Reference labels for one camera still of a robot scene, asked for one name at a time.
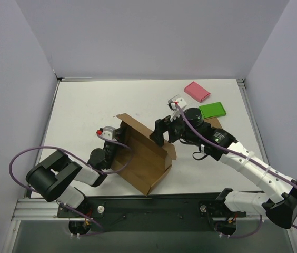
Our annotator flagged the pink paper box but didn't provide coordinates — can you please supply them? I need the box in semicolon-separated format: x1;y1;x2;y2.
184;81;211;103

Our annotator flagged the aluminium frame rail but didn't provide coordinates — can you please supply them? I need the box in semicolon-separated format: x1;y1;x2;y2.
11;77;296;222

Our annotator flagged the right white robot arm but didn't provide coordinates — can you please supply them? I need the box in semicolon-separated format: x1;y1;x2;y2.
150;108;297;229

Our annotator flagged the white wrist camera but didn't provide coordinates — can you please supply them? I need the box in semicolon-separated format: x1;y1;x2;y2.
96;126;116;141
167;95;187;122

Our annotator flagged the large brown cardboard box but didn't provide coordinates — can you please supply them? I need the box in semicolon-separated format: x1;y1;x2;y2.
111;113;177;196

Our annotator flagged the green paper box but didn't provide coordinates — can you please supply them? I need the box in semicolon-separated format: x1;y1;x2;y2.
199;102;226;119

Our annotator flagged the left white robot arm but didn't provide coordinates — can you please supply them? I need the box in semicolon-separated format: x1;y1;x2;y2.
26;126;128;217

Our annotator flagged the small brown cardboard box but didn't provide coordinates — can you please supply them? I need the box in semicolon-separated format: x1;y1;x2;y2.
204;118;222;129

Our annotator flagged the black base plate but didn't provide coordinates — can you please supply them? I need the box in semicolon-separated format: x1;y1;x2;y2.
57;192;246;233

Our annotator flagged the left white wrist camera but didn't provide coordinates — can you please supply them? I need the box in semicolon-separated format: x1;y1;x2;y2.
96;126;116;141

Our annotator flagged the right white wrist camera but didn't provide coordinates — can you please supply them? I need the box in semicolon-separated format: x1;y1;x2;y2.
167;95;187;122

